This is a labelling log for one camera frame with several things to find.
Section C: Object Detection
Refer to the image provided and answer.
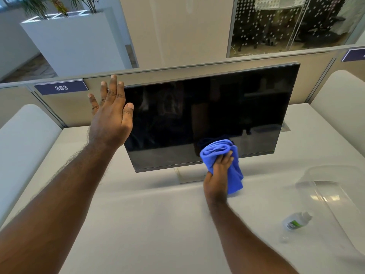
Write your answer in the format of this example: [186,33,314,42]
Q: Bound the blue partition number label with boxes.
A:
[341,47,365,63]
[34,79,89,96]

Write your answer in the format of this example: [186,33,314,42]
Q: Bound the person's left forearm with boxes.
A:
[0,140,120,274]

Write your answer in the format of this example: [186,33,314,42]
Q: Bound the white rounded side divider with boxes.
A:
[310,70,365,158]
[0,104,63,227]

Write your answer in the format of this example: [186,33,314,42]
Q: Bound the beige desk partition panel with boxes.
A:
[0,44,365,129]

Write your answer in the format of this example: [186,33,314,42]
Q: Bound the small clear green-labelled bottle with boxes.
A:
[282,212,313,232]

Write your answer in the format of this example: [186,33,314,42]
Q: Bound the person's left hand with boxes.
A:
[87,75,134,151]

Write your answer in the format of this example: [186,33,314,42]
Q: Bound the dotted glass wall panel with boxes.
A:
[227,0,365,58]

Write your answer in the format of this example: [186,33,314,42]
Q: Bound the clear plastic container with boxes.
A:
[295,165,365,256]

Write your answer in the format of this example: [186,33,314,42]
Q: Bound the person's right forearm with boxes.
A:
[206,194,299,274]

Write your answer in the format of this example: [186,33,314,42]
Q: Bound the black flat computer monitor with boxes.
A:
[123,63,301,173]

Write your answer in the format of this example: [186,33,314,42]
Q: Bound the green potted plants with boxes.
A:
[19,0,100,18]

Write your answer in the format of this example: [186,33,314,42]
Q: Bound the white rectangular planter box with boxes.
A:
[20,8,126,77]

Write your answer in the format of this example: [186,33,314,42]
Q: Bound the black office chair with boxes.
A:
[295,0,347,44]

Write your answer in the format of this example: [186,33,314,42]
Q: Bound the silver monitor stand base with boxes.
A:
[175,165,212,185]

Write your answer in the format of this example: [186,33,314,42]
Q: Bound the blue microfibre cloth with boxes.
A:
[200,139,244,195]

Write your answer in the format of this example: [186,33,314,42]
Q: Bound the person's right hand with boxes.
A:
[203,151,235,203]

